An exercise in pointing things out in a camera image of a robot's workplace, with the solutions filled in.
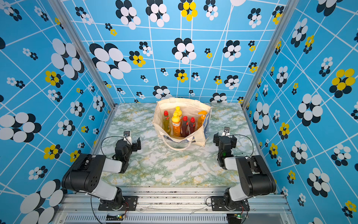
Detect orange pump dish soap bottle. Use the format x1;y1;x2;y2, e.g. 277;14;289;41
197;111;208;129

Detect dark red bottle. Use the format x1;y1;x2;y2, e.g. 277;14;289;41
189;117;196;134
181;116;189;138

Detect green bottle red cap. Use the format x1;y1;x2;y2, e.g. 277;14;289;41
162;111;171;135

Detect cream canvas shopping bag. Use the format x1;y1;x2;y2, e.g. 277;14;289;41
153;98;212;151

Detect orange bottle yellow cap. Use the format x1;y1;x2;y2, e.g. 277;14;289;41
172;112;181;137
175;106;182;119

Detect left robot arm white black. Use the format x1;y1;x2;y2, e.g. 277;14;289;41
62;138;141;211

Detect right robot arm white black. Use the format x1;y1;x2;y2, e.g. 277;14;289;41
213;133;277;211

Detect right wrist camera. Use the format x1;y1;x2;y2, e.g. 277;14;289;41
222;127;230;136

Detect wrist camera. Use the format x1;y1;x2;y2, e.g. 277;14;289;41
222;127;230;136
123;131;132;145

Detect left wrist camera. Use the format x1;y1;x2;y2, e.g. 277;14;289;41
123;131;132;145

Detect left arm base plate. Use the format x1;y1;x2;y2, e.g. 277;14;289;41
98;196;139;211

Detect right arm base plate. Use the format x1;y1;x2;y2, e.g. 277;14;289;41
209;196;250;212

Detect aluminium frame rail front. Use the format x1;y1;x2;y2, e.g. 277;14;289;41
53;186;295;224

